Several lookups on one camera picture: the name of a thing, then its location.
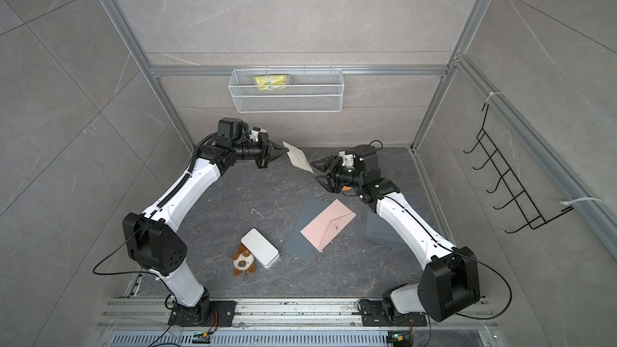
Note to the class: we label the brown white dog plush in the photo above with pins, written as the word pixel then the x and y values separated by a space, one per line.
pixel 243 261

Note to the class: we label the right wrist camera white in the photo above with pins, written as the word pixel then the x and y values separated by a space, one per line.
pixel 346 158

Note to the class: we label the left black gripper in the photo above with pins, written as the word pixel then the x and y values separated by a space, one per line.
pixel 267 148

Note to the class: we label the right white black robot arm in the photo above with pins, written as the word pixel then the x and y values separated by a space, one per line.
pixel 450 281

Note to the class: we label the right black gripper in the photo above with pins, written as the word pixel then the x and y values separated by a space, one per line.
pixel 335 165

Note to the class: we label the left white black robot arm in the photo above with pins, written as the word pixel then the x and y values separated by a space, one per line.
pixel 151 237

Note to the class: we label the yellow packet in basket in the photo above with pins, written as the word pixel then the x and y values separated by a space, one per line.
pixel 272 82

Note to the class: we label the grey envelope front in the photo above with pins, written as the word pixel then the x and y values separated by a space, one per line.
pixel 381 232

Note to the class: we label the white rectangular box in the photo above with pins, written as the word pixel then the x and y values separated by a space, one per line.
pixel 261 248

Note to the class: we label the black wire hook rack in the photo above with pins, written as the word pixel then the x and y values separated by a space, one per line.
pixel 509 181

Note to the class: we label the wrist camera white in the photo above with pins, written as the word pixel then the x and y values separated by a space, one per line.
pixel 346 158
pixel 258 135

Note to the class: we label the white wire mesh basket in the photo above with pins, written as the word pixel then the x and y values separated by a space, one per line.
pixel 311 90

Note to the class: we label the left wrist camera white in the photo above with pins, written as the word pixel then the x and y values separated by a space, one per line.
pixel 258 135

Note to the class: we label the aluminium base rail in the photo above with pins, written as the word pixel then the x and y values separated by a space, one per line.
pixel 290 322

